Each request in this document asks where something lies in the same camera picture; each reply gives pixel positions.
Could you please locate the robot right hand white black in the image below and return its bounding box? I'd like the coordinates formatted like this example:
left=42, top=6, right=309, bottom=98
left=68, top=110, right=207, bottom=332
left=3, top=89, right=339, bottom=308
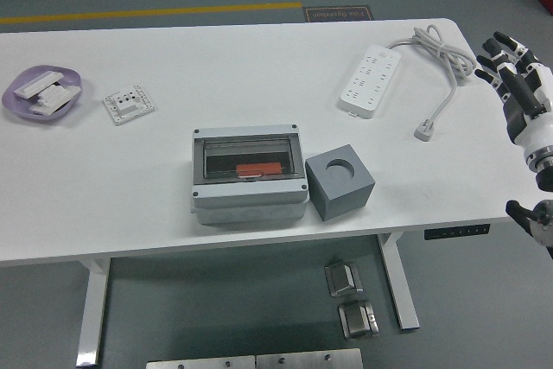
left=474, top=30, right=553, bottom=157

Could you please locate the orange cylinder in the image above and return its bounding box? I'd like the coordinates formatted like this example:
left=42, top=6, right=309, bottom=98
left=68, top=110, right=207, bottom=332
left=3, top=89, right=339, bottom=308
left=235, top=163, right=284, bottom=180

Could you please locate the grey electrical box clear lid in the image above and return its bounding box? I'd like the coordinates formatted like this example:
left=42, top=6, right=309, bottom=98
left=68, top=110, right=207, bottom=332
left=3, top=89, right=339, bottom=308
left=191, top=124, right=310, bottom=226

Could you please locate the grey cube with round hole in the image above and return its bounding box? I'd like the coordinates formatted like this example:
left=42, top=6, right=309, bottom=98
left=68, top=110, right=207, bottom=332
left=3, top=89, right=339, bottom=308
left=304, top=143, right=375, bottom=221

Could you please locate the black table control panel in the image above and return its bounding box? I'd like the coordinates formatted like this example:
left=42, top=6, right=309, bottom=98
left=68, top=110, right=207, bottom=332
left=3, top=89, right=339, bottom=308
left=423, top=223, right=492, bottom=241

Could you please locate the white power strip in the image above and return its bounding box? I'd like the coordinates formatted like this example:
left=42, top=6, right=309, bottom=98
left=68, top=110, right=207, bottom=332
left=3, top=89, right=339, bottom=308
left=337, top=43, right=403, bottom=120

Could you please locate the white table right leg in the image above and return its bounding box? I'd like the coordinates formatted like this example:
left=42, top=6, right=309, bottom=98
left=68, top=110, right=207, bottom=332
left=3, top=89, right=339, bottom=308
left=375, top=232, right=421, bottom=330

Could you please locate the white table leg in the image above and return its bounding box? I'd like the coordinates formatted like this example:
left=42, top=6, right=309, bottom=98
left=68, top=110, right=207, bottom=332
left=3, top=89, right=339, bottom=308
left=75, top=258, right=111, bottom=366
left=375, top=232, right=421, bottom=330

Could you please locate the brown floor sign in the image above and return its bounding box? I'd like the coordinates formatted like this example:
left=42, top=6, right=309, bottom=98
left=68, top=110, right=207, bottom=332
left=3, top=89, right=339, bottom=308
left=302, top=6, right=375, bottom=23

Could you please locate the metal latch block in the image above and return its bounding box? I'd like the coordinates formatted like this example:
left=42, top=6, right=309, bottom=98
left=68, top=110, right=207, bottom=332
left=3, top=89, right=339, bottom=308
left=336, top=299, right=380, bottom=340

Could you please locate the white socket panel module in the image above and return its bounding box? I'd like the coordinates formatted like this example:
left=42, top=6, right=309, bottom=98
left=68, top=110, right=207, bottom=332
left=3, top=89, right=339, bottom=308
left=102, top=84, right=159, bottom=127

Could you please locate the white table left leg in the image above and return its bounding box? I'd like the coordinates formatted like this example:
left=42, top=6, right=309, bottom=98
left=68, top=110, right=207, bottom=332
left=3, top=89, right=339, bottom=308
left=75, top=258, right=111, bottom=366

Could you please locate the small white plastic part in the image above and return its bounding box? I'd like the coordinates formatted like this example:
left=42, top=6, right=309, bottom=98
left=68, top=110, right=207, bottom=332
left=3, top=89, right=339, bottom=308
left=29, top=99, right=58, bottom=116

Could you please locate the long white plastic block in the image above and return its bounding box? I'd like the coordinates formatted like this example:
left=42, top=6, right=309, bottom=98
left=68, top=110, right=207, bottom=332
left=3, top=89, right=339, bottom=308
left=12, top=70, right=61, bottom=99

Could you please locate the purple tray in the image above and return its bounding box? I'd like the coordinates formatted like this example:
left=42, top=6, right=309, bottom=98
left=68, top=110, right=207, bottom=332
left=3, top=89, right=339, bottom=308
left=2, top=65, right=84, bottom=121

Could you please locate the white power cord with plug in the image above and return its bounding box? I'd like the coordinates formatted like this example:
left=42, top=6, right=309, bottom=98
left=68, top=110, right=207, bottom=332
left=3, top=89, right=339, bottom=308
left=385, top=24, right=478, bottom=143

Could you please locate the angled metal bracket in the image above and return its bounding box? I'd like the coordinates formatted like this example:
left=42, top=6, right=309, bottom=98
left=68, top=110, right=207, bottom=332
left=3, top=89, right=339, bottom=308
left=324, top=260, right=365, bottom=298

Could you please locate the wide metal base plate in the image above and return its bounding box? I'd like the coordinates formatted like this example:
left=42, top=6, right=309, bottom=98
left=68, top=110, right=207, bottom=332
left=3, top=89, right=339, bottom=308
left=255, top=347, right=364, bottom=369

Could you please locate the narrow metal base plate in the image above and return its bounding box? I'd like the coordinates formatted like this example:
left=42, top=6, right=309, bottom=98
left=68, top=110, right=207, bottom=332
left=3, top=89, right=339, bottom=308
left=145, top=355, right=257, bottom=369

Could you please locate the white plastic switch part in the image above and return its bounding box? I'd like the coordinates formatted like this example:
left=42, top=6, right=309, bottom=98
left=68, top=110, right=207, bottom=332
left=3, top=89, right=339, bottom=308
left=39, top=85, right=82, bottom=105

